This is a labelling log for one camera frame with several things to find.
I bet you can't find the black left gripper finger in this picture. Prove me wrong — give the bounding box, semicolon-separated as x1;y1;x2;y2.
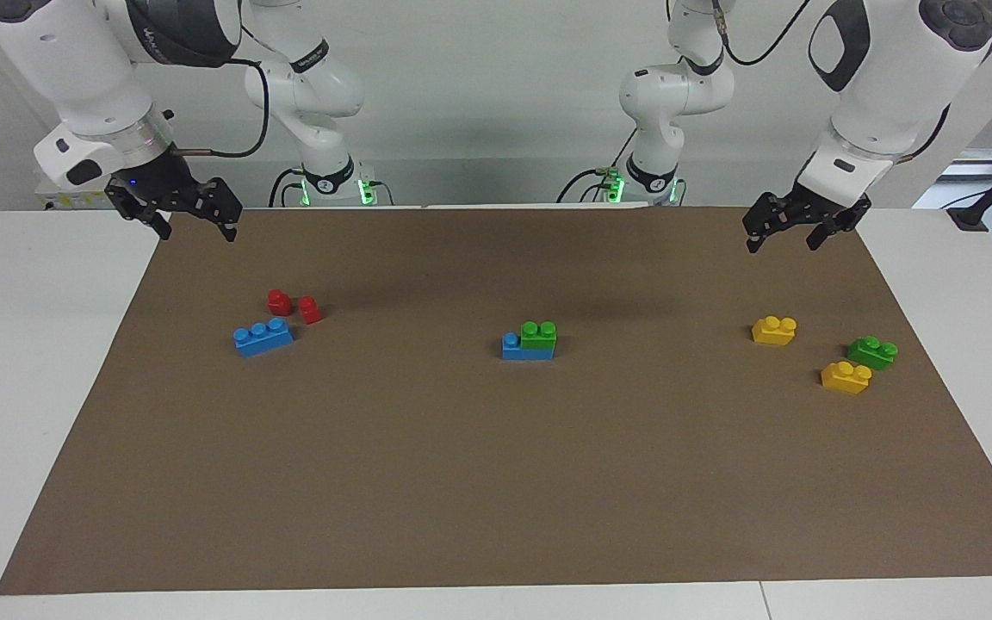
807;195;873;252
742;194;795;254

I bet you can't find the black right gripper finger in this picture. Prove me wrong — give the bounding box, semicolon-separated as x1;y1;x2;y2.
193;177;245;244
105;184;173;242

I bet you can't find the green two-stud block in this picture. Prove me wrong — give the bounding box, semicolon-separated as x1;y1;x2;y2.
519;320;559;352
846;335;900;372

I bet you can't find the blue three-stud block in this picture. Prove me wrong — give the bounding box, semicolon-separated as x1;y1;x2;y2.
232;317;295;358
501;332;555;361

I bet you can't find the yellow two-stud block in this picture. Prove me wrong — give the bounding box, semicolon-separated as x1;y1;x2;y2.
820;361;873;396
751;315;798;347

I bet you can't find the white power strip box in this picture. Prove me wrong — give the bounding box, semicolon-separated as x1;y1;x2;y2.
34;168;111;211

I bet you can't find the brown table mat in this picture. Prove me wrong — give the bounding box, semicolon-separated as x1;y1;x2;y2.
0;205;992;597

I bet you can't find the black base cable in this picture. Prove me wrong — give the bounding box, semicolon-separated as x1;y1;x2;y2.
556;167;611;205
269;167;306;208

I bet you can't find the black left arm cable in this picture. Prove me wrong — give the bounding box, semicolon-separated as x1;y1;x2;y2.
711;0;812;67

